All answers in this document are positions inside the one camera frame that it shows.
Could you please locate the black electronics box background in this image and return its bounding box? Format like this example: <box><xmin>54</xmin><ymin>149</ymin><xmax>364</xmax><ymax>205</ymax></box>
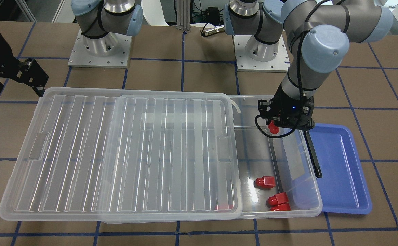
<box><xmin>205</xmin><ymin>7</ymin><xmax>223</xmax><ymax>26</ymax></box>

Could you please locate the red block top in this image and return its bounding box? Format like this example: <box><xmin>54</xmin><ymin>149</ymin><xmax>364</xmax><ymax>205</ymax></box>
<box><xmin>270</xmin><ymin>203</ymin><xmax>291</xmax><ymax>211</ymax></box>

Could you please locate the clear plastic storage box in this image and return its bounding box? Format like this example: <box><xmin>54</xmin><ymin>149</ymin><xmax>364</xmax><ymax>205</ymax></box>
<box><xmin>230</xmin><ymin>95</ymin><xmax>323</xmax><ymax>219</ymax></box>

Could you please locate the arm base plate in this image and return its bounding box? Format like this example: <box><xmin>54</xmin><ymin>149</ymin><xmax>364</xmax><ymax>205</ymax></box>
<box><xmin>233</xmin><ymin>35</ymin><xmax>291</xmax><ymax>72</ymax></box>
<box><xmin>68</xmin><ymin>30</ymin><xmax>132</xmax><ymax>69</ymax></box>

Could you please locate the red block under lid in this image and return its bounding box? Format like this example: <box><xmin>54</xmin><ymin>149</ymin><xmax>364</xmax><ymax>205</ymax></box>
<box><xmin>215</xmin><ymin>203</ymin><xmax>234</xmax><ymax>212</ymax></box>

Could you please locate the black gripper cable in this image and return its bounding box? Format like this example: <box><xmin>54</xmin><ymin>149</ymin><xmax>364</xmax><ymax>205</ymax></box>
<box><xmin>254</xmin><ymin>0</ymin><xmax>326</xmax><ymax>139</ymax></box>

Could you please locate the clear plastic box lid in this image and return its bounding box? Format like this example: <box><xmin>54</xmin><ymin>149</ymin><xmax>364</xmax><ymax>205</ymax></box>
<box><xmin>0</xmin><ymin>87</ymin><xmax>243</xmax><ymax>223</ymax></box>

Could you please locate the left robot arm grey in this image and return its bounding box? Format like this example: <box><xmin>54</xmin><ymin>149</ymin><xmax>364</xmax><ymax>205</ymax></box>
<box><xmin>223</xmin><ymin>0</ymin><xmax>394</xmax><ymax>134</ymax></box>

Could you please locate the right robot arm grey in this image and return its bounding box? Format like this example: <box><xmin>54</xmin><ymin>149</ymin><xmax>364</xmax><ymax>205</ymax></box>
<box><xmin>0</xmin><ymin>0</ymin><xmax>143</xmax><ymax>97</ymax></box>

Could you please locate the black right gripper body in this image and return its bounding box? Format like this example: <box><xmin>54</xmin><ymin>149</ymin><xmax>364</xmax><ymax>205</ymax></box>
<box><xmin>0</xmin><ymin>34</ymin><xmax>49</xmax><ymax>97</ymax></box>

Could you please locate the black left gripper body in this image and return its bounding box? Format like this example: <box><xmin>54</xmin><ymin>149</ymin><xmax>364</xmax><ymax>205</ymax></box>
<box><xmin>258</xmin><ymin>86</ymin><xmax>315</xmax><ymax>130</ymax></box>

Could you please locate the blue plastic tray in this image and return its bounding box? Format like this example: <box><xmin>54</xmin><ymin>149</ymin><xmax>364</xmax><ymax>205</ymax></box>
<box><xmin>309</xmin><ymin>123</ymin><xmax>372</xmax><ymax>215</ymax></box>

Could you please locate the red block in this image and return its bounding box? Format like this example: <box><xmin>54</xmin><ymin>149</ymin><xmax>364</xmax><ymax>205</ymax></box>
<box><xmin>254</xmin><ymin>176</ymin><xmax>276</xmax><ymax>189</ymax></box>
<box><xmin>267</xmin><ymin>192</ymin><xmax>289</xmax><ymax>207</ymax></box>
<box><xmin>215</xmin><ymin>203</ymin><xmax>234</xmax><ymax>212</ymax></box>
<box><xmin>270</xmin><ymin>203</ymin><xmax>291</xmax><ymax>211</ymax></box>
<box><xmin>268</xmin><ymin>120</ymin><xmax>280</xmax><ymax>134</ymax></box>

